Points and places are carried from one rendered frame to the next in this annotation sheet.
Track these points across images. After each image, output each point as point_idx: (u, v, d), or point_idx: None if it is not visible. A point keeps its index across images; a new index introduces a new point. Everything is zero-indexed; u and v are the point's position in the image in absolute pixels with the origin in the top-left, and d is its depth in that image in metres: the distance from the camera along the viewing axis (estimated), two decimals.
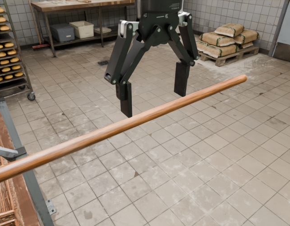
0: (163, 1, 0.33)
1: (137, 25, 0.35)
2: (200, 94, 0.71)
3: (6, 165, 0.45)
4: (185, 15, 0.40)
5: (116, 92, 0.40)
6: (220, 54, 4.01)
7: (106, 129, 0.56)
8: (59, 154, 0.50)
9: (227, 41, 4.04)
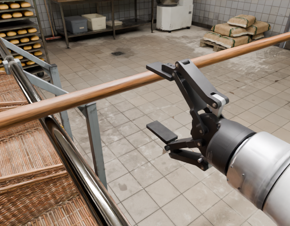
0: (218, 148, 0.31)
1: (214, 114, 0.33)
2: (270, 40, 0.77)
3: (132, 76, 0.51)
4: (207, 165, 0.38)
5: (171, 64, 0.39)
6: (233, 44, 4.06)
7: (202, 58, 0.61)
8: None
9: (240, 32, 4.09)
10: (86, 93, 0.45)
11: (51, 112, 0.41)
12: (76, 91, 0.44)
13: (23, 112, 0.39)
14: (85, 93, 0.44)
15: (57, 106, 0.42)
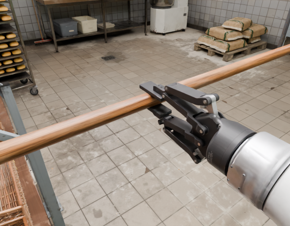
0: (218, 148, 0.31)
1: (211, 112, 0.34)
2: None
3: None
4: (201, 159, 0.39)
5: (162, 86, 0.43)
6: (227, 48, 3.89)
7: (227, 68, 0.56)
8: (195, 86, 0.50)
9: (235, 35, 3.92)
10: (106, 112, 0.40)
11: (68, 136, 0.37)
12: (95, 111, 0.39)
13: (37, 139, 0.34)
14: (105, 112, 0.39)
15: (75, 129, 0.37)
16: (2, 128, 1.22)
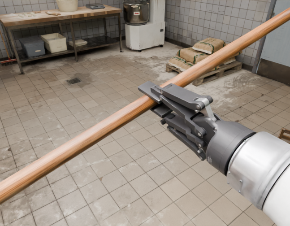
0: (216, 154, 0.31)
1: (206, 115, 0.34)
2: None
3: None
4: (205, 156, 0.40)
5: (159, 87, 0.43)
6: None
7: (228, 48, 0.53)
8: (195, 76, 0.49)
9: (205, 58, 3.72)
10: (108, 124, 0.41)
11: (76, 154, 0.39)
12: (97, 125, 0.41)
13: (48, 163, 0.37)
14: (106, 125, 0.41)
15: (81, 146, 0.39)
16: None
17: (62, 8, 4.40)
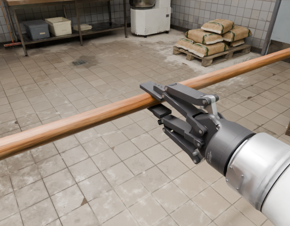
0: (218, 149, 0.31)
1: (210, 113, 0.34)
2: None
3: None
4: (200, 160, 0.39)
5: (162, 86, 0.43)
6: (206, 53, 3.60)
7: (227, 70, 0.56)
8: (195, 87, 0.50)
9: (214, 38, 3.63)
10: (107, 111, 0.39)
11: (68, 134, 0.36)
12: (95, 109, 0.39)
13: (37, 136, 0.34)
14: (106, 110, 0.39)
15: (75, 126, 0.36)
16: None
17: None
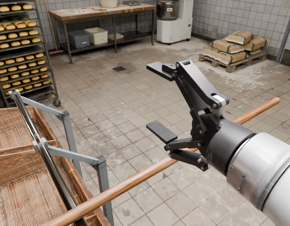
0: (218, 149, 0.31)
1: (214, 114, 0.33)
2: (248, 116, 0.92)
3: (135, 176, 0.65)
4: (207, 165, 0.38)
5: (172, 64, 0.39)
6: (230, 60, 4.21)
7: None
8: (165, 167, 0.70)
9: (237, 48, 4.24)
10: (100, 200, 0.59)
11: (75, 220, 0.56)
12: (93, 200, 0.58)
13: None
14: (99, 200, 0.59)
15: (79, 215, 0.56)
16: (57, 145, 1.54)
17: (105, 5, 4.92)
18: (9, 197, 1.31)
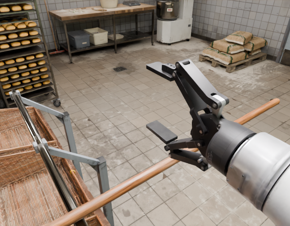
0: (218, 149, 0.31)
1: (214, 114, 0.33)
2: (248, 118, 0.92)
3: (135, 177, 0.65)
4: (207, 165, 0.38)
5: (171, 64, 0.39)
6: (230, 61, 4.21)
7: (190, 149, 0.76)
8: (165, 168, 0.70)
9: (237, 49, 4.24)
10: (100, 202, 0.59)
11: (75, 222, 0.56)
12: (93, 201, 0.59)
13: None
14: (99, 202, 0.59)
15: (80, 217, 0.56)
16: (57, 145, 1.55)
17: (105, 5, 4.92)
18: (10, 198, 1.31)
